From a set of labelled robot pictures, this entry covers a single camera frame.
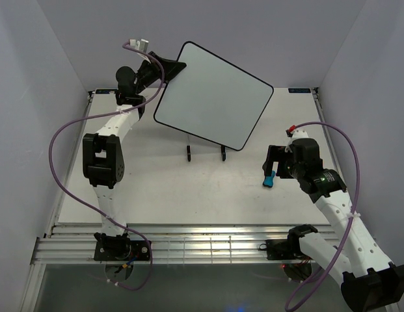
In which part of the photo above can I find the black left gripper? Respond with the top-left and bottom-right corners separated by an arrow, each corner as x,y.
136,53 -> 188,95

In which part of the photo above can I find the blue bone-shaped whiteboard eraser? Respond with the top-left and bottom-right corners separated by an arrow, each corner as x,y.
262,175 -> 274,189

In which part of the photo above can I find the white whiteboard black frame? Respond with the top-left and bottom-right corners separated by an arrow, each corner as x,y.
154,41 -> 274,151

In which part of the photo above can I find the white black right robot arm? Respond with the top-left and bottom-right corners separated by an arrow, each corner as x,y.
263,138 -> 404,311

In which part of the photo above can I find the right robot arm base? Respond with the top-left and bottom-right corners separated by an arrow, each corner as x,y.
264,239 -> 313,283

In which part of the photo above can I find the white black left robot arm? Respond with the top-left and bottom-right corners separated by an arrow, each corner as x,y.
82,51 -> 187,260

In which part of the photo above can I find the metal whiteboard stand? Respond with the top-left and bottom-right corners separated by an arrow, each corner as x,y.
185,134 -> 226,162

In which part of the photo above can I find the blue label right corner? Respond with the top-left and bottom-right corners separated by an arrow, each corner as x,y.
288,88 -> 311,94

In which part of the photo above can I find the blue label corner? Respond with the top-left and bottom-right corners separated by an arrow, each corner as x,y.
288,88 -> 311,94
95,89 -> 116,94

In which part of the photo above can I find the blue label left corner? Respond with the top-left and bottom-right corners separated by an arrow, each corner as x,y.
95,89 -> 116,94

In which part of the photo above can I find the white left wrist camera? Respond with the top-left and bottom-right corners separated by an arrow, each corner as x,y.
128,38 -> 150,62

